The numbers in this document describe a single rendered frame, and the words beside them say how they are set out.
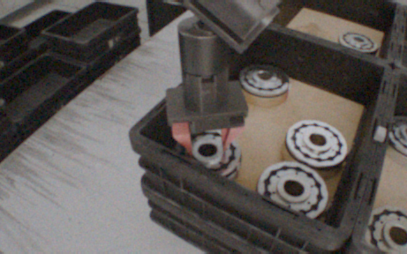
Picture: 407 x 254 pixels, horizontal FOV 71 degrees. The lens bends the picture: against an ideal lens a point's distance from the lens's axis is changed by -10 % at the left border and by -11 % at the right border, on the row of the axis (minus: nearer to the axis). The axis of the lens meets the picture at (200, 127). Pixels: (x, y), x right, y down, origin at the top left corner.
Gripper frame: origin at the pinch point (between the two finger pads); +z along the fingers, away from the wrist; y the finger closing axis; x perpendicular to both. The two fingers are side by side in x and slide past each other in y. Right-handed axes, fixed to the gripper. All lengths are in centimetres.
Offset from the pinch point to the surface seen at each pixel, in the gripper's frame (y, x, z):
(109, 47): 32, -99, 34
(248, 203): -2.8, 13.6, -4.8
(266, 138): -10.8, -4.2, 4.5
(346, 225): -12.6, 18.5, -5.0
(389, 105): -29.2, 0.6, -4.7
